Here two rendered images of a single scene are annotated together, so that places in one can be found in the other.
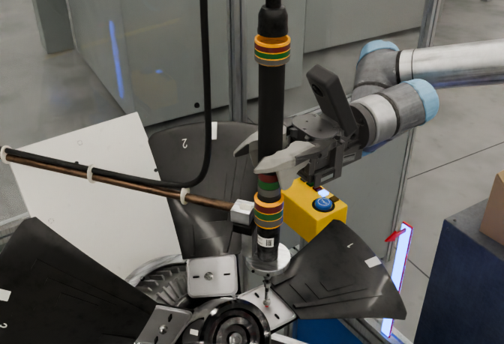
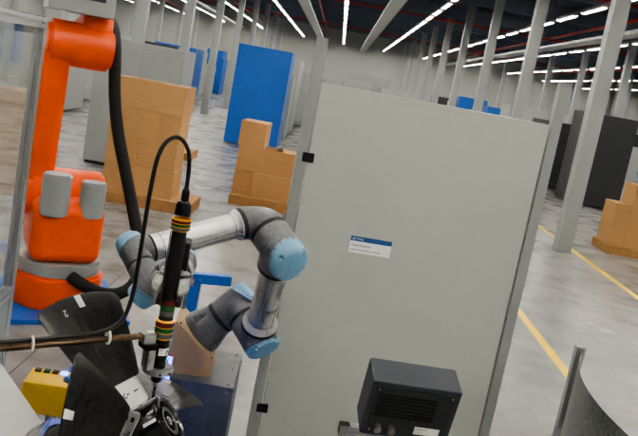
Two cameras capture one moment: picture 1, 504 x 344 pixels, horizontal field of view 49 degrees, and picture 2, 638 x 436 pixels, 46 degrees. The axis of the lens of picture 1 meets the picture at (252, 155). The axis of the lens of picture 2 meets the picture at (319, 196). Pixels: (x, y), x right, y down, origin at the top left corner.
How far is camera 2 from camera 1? 1.34 m
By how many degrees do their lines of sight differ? 61
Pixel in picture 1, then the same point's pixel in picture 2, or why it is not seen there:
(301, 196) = (50, 380)
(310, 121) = not seen: hidden behind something
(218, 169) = (98, 325)
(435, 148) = not seen: outside the picture
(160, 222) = (17, 403)
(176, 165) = (65, 330)
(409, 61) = (160, 239)
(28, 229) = (79, 361)
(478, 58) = (199, 232)
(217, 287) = (133, 401)
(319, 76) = not seen: hidden behind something
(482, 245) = (177, 378)
